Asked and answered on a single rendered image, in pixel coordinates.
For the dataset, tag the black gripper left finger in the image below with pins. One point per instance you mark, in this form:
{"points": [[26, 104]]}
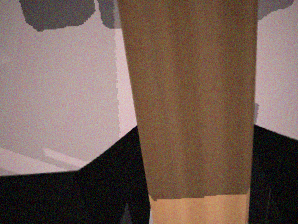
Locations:
{"points": [[111, 189]]}

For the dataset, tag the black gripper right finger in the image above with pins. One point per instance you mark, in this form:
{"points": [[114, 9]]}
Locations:
{"points": [[274, 179]]}

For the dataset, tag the brown wooden board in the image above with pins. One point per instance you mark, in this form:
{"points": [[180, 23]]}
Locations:
{"points": [[192, 70]]}

